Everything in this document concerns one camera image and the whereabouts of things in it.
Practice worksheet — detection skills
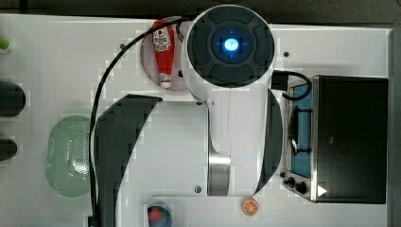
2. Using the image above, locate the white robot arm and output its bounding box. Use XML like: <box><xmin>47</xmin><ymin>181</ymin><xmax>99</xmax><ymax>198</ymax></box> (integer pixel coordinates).
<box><xmin>93</xmin><ymin>5</ymin><xmax>283</xmax><ymax>227</ymax></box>

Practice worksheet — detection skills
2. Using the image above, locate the black toaster oven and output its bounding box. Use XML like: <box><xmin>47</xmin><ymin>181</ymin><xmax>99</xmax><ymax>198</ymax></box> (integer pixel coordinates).
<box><xmin>283</xmin><ymin>76</ymin><xmax>389</xmax><ymax>204</ymax></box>

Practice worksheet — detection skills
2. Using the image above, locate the grey round plate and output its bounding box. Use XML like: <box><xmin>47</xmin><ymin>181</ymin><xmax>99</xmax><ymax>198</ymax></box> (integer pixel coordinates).
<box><xmin>140</xmin><ymin>25</ymin><xmax>187</xmax><ymax>92</ymax></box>

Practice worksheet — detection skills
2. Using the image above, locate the red ketchup bottle toy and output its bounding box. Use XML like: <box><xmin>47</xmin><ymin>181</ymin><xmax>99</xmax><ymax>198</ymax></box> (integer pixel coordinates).
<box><xmin>152</xmin><ymin>20</ymin><xmax>175</xmax><ymax>89</ymax></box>

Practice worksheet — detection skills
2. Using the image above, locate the orange slice toy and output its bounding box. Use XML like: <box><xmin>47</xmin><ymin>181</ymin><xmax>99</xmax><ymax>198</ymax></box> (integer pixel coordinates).
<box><xmin>241</xmin><ymin>197</ymin><xmax>259</xmax><ymax>216</ymax></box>

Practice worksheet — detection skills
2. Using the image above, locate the red strawberry toy in cup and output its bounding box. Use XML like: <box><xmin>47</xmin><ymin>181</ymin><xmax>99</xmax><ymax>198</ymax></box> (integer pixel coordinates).
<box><xmin>148</xmin><ymin>206</ymin><xmax>166</xmax><ymax>223</ymax></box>

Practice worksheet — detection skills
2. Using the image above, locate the blue cup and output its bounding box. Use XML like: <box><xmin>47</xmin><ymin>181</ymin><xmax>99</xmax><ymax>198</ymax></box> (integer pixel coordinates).
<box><xmin>148</xmin><ymin>204</ymin><xmax>173</xmax><ymax>227</ymax></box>

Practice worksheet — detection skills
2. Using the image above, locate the green perforated colander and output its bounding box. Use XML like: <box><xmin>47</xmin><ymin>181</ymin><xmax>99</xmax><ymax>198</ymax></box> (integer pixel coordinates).
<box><xmin>45</xmin><ymin>115</ymin><xmax>90</xmax><ymax>198</ymax></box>

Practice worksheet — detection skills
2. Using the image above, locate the large black bowl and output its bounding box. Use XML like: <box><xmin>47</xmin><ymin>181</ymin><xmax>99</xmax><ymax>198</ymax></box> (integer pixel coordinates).
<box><xmin>0</xmin><ymin>81</ymin><xmax>26</xmax><ymax>117</ymax></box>

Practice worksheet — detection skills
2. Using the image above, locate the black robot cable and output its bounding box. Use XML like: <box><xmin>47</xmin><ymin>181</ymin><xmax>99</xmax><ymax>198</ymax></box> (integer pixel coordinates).
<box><xmin>88</xmin><ymin>12</ymin><xmax>202</xmax><ymax>227</ymax></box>

